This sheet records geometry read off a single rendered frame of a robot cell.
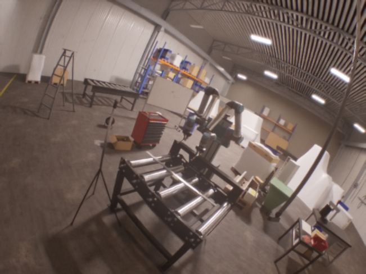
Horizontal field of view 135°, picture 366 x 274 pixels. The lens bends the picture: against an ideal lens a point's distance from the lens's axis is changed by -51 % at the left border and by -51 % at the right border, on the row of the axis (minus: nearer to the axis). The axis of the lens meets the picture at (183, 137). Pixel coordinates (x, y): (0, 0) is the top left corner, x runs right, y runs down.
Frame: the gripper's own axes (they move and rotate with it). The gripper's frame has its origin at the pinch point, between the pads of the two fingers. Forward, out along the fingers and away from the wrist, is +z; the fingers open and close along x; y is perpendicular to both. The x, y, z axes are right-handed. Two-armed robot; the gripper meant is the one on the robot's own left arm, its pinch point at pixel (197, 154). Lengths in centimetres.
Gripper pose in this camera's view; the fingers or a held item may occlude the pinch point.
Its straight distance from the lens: 213.6
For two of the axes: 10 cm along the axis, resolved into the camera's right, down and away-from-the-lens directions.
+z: -3.0, 8.2, 4.9
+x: 8.1, 4.9, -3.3
